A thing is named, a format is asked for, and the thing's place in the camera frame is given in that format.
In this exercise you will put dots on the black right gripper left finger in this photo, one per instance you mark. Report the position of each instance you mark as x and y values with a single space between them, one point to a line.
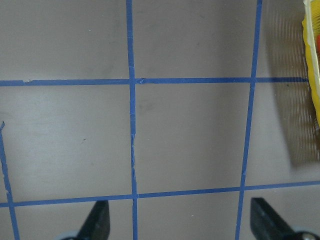
97 225

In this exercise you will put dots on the orange toy carrot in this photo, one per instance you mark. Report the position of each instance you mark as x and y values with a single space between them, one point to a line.
318 44

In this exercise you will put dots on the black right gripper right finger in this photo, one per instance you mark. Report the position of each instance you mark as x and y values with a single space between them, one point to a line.
266 223

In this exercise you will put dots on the yellow plastic basket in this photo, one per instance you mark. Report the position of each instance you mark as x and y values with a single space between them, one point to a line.
311 28

